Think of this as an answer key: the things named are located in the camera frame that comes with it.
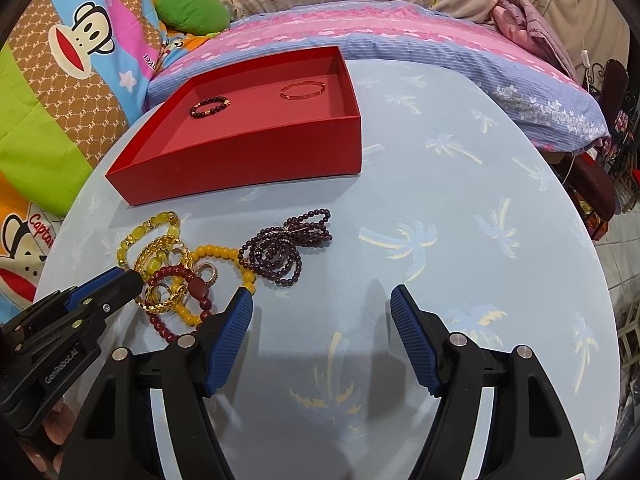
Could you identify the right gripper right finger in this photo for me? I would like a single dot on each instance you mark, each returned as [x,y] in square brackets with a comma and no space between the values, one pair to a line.
[529,435]

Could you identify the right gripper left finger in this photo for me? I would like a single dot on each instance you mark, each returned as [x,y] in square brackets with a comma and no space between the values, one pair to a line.
[114,435]

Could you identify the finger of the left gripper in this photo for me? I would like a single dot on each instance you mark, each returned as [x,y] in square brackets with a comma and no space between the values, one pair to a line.
[110,294]
[95,284]

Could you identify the gold hoop earring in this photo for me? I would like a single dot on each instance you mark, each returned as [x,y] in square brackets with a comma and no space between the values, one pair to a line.
[207,272]

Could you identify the red jewelry tray box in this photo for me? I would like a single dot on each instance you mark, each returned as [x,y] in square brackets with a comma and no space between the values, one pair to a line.
[282,117]

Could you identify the person's left hand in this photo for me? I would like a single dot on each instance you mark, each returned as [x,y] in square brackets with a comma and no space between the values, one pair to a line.
[56,426]

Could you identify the monkey cartoon blanket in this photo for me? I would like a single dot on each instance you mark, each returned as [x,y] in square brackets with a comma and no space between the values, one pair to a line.
[74,77]

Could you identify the dark wooden chair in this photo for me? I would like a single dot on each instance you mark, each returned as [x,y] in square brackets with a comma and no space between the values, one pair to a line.
[585,180]

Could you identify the green plush pillow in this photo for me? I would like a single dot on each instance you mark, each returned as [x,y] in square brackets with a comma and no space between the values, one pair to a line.
[195,17]

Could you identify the pink blue striped bedsheet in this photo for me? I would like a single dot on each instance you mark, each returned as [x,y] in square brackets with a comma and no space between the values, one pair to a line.
[549,106]

